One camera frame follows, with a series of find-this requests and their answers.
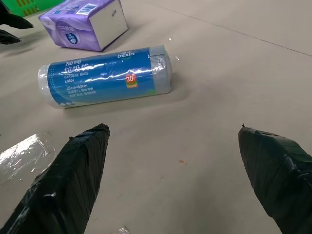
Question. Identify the green plastic basket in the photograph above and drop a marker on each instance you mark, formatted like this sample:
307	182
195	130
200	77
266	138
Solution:
28	6

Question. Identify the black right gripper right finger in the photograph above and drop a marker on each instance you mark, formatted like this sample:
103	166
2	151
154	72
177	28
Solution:
282	178

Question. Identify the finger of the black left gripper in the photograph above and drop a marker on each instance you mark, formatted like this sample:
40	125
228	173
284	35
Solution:
14	20
7	37

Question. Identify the purple tissue pack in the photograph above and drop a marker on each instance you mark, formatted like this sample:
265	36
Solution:
84	23

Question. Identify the clear plastic wrap piece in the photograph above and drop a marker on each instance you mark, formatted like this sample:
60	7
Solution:
19	158

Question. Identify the blue garbage bag roll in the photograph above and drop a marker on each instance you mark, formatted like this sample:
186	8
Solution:
104	78

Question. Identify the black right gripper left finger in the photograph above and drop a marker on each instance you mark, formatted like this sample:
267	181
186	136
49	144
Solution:
65	185

